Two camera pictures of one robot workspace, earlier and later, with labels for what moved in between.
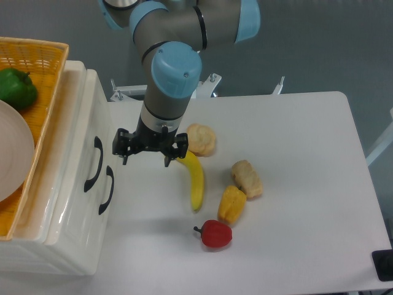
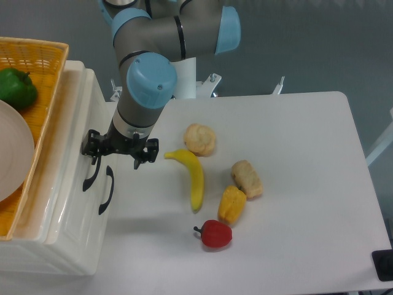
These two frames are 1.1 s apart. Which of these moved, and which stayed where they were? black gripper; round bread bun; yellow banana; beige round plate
Moved: black gripper
Stayed: yellow banana; round bread bun; beige round plate
